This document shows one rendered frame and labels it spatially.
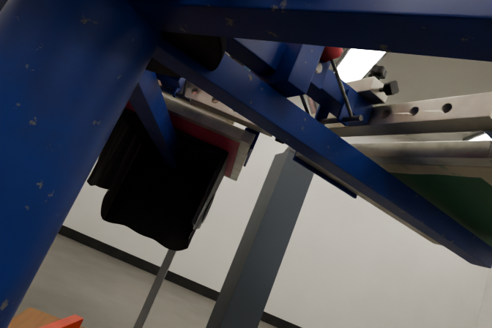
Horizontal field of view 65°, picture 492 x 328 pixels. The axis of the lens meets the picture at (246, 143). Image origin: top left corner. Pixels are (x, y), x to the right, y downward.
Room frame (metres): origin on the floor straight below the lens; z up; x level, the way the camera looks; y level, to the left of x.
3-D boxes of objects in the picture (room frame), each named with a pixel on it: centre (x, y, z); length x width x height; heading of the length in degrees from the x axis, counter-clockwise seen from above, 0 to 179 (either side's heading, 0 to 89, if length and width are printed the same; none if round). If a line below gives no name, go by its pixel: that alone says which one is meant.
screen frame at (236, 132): (1.60, 0.27, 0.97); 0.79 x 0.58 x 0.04; 179
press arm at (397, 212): (0.84, -0.26, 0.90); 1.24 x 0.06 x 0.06; 119
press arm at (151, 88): (1.16, 0.28, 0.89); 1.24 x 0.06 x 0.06; 179
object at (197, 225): (1.65, 0.08, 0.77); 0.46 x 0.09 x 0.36; 179
